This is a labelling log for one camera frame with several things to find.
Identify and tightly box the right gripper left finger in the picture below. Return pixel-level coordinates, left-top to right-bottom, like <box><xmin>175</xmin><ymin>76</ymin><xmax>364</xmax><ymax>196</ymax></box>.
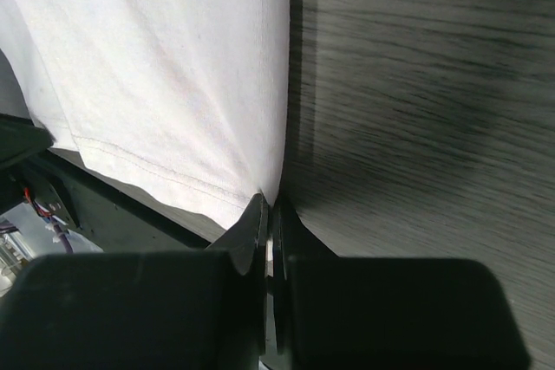
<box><xmin>1</xmin><ymin>194</ymin><xmax>269</xmax><ymax>369</ymax></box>

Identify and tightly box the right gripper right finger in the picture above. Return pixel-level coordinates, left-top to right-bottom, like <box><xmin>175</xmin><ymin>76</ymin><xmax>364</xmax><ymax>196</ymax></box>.
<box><xmin>271</xmin><ymin>197</ymin><xmax>532</xmax><ymax>369</ymax></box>

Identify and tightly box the green and white t-shirt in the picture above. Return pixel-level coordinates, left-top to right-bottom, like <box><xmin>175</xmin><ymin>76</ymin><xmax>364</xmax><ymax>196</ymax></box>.
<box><xmin>1</xmin><ymin>0</ymin><xmax>290</xmax><ymax>228</ymax></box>

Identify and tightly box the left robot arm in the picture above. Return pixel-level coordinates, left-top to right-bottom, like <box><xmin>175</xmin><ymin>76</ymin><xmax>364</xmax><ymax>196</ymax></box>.
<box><xmin>0</xmin><ymin>114</ymin><xmax>53</xmax><ymax>170</ymax></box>

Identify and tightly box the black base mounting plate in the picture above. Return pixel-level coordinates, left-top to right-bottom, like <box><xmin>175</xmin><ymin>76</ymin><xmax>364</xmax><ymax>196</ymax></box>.
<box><xmin>6</xmin><ymin>151</ymin><xmax>224</xmax><ymax>252</ymax></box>

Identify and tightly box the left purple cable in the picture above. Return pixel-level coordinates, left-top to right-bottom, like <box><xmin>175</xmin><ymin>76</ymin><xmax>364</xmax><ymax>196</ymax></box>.
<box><xmin>0</xmin><ymin>220</ymin><xmax>77</xmax><ymax>255</ymax></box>

